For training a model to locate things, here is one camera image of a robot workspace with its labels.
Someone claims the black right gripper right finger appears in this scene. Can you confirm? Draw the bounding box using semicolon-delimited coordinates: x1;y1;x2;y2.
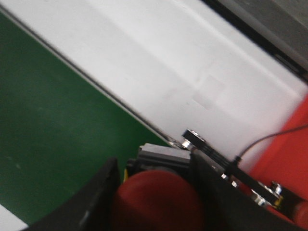
190;154;308;231

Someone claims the red plastic tray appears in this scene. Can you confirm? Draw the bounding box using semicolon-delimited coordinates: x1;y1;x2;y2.
247;91;308;200

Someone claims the aluminium conveyor frame rail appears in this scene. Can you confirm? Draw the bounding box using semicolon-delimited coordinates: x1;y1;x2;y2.
0;4;284;207

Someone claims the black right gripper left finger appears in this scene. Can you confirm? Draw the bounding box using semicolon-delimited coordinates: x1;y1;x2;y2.
24;157;120;231

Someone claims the green conveyor belt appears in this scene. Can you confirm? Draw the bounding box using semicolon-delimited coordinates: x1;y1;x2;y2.
0;15;164;224

